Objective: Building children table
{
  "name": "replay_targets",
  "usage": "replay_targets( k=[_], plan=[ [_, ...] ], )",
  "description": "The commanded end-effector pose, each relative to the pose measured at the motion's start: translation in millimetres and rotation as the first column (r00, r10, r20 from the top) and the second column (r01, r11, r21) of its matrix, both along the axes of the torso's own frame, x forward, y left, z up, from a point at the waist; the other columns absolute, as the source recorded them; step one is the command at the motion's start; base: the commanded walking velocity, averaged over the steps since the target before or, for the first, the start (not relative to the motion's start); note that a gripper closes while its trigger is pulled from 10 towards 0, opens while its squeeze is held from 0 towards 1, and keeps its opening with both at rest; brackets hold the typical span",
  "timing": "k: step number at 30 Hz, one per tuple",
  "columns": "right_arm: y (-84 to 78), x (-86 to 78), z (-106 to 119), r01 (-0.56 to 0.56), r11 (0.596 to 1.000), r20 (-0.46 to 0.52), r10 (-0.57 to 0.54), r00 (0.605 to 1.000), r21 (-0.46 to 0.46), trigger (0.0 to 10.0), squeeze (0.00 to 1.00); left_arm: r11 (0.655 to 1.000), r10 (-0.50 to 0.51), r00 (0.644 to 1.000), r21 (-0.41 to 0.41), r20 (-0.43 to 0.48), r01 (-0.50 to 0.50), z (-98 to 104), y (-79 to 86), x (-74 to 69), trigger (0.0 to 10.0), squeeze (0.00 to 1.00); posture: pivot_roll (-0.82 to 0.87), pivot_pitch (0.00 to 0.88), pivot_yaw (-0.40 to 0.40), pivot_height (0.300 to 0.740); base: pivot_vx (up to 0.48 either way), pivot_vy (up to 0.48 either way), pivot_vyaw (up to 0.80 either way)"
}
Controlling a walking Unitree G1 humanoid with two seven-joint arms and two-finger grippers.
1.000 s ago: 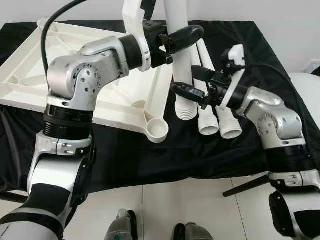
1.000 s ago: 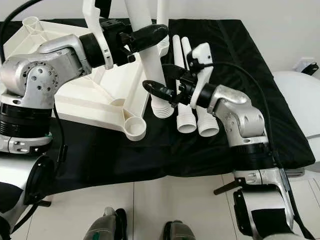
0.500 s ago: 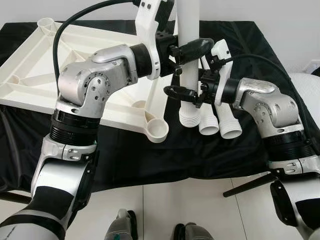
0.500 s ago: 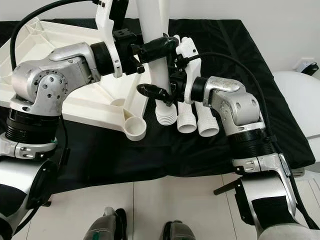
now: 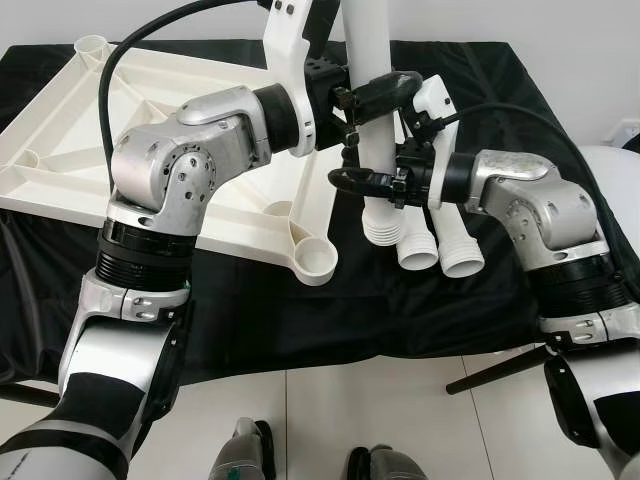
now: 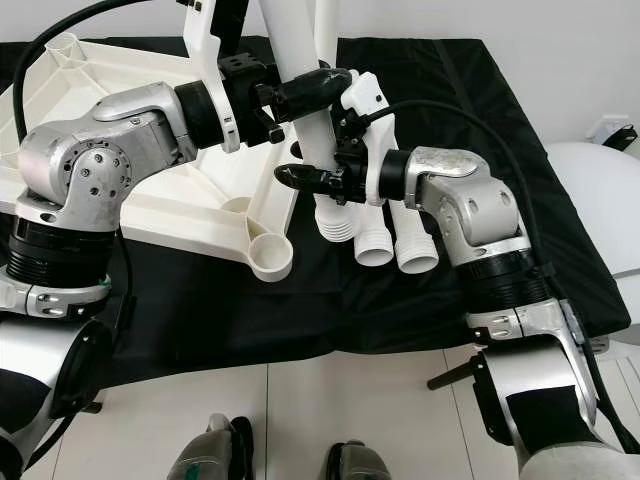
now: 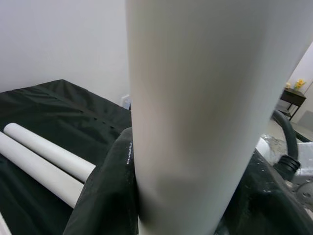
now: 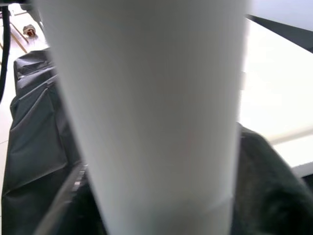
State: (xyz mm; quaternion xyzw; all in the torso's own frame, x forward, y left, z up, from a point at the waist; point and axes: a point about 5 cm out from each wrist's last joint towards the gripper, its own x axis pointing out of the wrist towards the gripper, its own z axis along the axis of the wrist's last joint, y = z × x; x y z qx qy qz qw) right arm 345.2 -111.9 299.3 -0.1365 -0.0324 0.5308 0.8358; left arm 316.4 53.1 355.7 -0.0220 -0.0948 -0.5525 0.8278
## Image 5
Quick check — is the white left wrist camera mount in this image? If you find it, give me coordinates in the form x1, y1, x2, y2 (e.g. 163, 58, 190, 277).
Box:
262, 0, 341, 156

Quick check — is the grey robot right foot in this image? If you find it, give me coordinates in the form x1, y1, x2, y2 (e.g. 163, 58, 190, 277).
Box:
345, 445, 426, 480

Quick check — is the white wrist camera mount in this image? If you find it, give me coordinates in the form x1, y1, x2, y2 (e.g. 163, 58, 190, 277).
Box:
262, 0, 341, 156
410, 75, 461, 211

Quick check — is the wall socket with black plug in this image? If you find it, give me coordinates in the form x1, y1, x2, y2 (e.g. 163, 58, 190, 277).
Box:
612, 118, 640, 149

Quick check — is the grey robot left foot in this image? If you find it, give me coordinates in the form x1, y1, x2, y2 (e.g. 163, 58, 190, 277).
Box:
208, 418, 276, 480

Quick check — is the white plastic children table top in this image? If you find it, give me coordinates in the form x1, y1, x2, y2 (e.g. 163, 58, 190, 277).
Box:
0, 35, 346, 288

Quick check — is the grey robot foot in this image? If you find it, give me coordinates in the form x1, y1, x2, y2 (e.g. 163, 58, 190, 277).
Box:
208, 418, 276, 480
345, 445, 426, 480

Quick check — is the white dome appliance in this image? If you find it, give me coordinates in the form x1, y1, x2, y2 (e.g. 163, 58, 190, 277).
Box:
580, 145, 640, 236

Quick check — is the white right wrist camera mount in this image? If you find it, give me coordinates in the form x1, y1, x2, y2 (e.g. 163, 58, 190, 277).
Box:
410, 75, 461, 211

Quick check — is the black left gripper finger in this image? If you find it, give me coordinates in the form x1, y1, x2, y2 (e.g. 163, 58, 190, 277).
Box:
355, 70, 424, 113

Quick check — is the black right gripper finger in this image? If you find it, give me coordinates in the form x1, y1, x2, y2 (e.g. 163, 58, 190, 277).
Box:
328, 168, 401, 201

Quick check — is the black cloth table cover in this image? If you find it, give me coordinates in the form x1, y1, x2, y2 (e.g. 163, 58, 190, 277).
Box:
0, 40, 640, 386

